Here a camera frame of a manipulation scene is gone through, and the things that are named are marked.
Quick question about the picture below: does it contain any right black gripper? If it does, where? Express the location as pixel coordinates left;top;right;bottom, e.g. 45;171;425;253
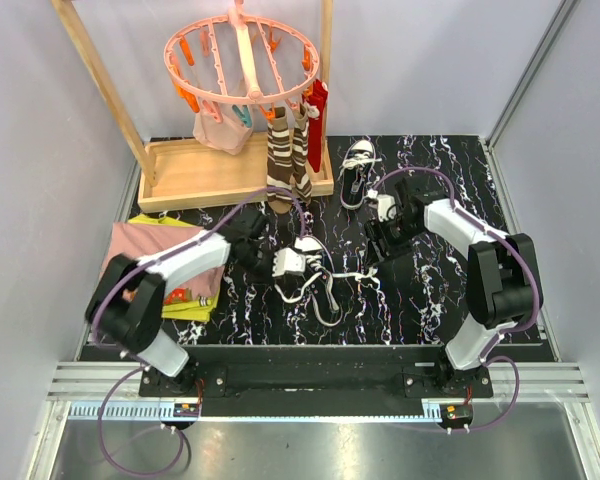
362;215;423;269

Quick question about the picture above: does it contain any white shoelace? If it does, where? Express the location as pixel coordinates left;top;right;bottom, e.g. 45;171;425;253
274;268;377;304

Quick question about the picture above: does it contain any black white sneaker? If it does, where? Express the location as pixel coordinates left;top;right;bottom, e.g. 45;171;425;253
294;236;342;328
340;139;381;210

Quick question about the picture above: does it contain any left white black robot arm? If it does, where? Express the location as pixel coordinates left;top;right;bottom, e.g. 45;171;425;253
85;211;273;396

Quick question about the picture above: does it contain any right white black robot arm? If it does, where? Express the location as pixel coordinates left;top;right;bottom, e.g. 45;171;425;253
364;179;542;397

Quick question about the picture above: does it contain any left brown striped sock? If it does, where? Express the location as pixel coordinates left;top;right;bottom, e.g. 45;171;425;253
266;107;292;214

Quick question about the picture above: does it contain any brown striped sock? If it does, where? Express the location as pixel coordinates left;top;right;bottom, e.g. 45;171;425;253
266;107;292;214
291;103;312;204

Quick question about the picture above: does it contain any black marble pattern mat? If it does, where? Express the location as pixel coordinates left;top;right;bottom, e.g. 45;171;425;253
164;135;507;347

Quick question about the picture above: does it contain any right brown striped sock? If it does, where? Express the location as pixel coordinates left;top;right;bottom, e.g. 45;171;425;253
291;103;312;204

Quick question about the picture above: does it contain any wooden drying rack stand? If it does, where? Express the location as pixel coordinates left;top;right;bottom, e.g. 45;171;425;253
52;0;333;213

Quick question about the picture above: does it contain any pink hanging garment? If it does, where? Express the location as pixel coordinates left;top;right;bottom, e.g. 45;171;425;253
193;110;253;155

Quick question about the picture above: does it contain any yellow-green folded garment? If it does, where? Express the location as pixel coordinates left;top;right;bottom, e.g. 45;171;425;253
128;214;224;323

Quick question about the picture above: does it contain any pink folded t-shirt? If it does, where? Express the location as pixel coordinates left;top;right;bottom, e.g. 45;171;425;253
100;216;224;300

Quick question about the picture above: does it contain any red hanging cloth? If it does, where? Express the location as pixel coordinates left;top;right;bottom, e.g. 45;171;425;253
306;79;328;173

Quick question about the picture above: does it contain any pink round clip hanger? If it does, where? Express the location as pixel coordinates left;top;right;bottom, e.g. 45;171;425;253
163;1;321;128

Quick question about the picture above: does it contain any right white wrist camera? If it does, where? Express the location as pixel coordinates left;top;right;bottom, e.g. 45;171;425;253
366;189;398;222

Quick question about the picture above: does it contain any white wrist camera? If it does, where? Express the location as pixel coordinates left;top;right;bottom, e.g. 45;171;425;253
272;248;306;278
366;189;398;222

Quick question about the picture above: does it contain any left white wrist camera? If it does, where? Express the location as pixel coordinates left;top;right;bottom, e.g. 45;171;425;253
272;248;306;278

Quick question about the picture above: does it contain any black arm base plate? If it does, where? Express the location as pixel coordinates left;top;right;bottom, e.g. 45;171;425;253
139;345;494;420

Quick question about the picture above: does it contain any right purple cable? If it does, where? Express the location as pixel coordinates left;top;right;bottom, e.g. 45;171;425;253
367;167;540;432

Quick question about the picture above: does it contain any purple cable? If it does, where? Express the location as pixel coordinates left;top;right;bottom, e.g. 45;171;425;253
367;167;540;432
88;185;310;475

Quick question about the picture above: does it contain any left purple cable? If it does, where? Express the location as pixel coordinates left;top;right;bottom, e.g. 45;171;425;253
88;185;310;475

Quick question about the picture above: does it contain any grey slotted cable duct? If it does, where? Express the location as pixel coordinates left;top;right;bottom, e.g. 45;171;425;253
68;401;202;422

